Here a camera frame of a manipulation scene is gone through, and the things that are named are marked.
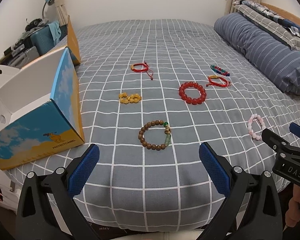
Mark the patterned dark blue blanket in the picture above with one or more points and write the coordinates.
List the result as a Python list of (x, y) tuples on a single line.
[(272, 15)]

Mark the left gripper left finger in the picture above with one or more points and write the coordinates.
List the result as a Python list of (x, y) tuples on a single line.
[(35, 217)]

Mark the blue yellow cardboard box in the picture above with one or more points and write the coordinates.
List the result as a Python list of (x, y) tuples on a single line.
[(39, 106)]

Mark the light blue cloth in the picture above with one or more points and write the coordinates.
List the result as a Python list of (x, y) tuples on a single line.
[(55, 31)]

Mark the beige curtain left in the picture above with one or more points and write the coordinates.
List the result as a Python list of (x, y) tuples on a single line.
[(61, 12)]

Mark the grey suitcase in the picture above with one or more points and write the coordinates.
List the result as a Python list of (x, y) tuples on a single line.
[(24, 58)]

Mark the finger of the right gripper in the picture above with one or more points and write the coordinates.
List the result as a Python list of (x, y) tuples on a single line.
[(274, 141), (299, 131)]

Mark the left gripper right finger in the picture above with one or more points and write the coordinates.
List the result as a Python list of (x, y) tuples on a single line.
[(251, 208)]

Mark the teal suitcase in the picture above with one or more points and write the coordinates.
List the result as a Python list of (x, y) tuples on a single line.
[(42, 39)]

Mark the grey checked bed sheet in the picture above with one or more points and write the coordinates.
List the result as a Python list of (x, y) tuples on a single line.
[(145, 104)]

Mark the wooden headboard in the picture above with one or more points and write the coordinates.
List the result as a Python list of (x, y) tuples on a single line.
[(283, 13)]

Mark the red cord bracelet gold charm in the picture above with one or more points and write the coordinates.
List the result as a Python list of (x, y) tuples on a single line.
[(218, 81)]

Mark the person's right hand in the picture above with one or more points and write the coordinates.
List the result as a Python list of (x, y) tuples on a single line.
[(293, 213)]

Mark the blue striped rolled duvet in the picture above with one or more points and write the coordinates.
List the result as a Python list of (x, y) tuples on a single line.
[(279, 63)]

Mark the blue desk lamp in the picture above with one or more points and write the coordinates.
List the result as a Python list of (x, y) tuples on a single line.
[(47, 3)]

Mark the grey checked pillow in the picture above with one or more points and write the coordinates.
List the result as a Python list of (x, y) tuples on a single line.
[(274, 29)]

